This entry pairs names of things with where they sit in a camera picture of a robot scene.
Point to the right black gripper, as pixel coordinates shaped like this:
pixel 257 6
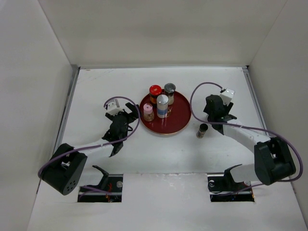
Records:
pixel 229 107

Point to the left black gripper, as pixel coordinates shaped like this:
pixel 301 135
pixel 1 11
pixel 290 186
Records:
pixel 134 113

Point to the pink lid spice shaker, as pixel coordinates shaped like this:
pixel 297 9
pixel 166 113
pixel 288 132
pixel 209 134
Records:
pixel 148 113

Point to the red lid chili sauce jar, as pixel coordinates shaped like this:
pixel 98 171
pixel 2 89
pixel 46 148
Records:
pixel 154 92

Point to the silver lid tall jar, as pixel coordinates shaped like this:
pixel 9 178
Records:
pixel 162 106

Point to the black top grinder bottle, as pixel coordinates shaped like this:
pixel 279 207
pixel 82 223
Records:
pixel 169 90

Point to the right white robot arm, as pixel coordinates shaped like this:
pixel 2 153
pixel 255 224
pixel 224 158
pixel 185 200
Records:
pixel 272 158

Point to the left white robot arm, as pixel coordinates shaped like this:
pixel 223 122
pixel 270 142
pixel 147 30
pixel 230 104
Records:
pixel 64 170

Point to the small dark bottle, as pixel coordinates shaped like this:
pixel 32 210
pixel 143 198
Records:
pixel 202 130

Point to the red round tray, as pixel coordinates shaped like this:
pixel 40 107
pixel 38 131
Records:
pixel 178 118

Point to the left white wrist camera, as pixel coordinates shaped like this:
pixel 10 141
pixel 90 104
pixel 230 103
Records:
pixel 113 107

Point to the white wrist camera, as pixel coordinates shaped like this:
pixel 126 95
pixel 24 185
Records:
pixel 113 107
pixel 227 95

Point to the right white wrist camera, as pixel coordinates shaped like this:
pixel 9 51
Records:
pixel 227 95

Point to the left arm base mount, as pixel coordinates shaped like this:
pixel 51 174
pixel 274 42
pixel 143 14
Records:
pixel 107 190

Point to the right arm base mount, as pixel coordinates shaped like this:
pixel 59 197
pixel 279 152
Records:
pixel 223 188

